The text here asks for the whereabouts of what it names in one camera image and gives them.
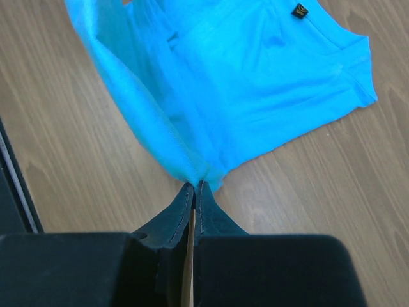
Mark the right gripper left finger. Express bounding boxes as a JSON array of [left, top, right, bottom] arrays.
[[1, 184, 194, 306]]

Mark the turquoise t shirt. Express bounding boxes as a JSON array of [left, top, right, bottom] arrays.
[[65, 1, 377, 191]]

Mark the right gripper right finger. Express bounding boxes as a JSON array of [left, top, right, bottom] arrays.
[[193, 182, 367, 306]]

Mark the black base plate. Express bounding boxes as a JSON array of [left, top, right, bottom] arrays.
[[1, 125, 43, 235]]

